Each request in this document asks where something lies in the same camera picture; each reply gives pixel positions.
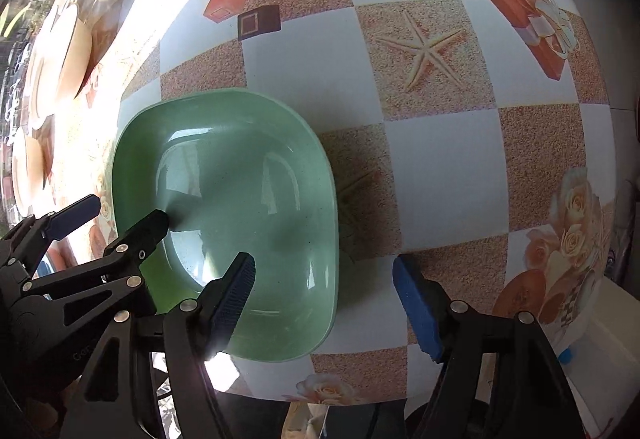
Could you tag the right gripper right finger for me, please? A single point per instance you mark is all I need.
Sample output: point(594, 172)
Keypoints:
point(499, 377)

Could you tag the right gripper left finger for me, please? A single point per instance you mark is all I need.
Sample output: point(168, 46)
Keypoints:
point(200, 343)

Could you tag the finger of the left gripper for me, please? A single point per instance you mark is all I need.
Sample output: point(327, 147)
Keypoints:
point(28, 241)
point(117, 272)

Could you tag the green square plate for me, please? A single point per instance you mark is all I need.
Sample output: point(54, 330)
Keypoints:
point(236, 171)

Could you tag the blue cap bottle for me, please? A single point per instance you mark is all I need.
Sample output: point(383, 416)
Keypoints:
point(566, 356)

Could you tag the patterned checkered tablecloth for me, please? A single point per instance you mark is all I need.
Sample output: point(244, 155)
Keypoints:
point(474, 134)

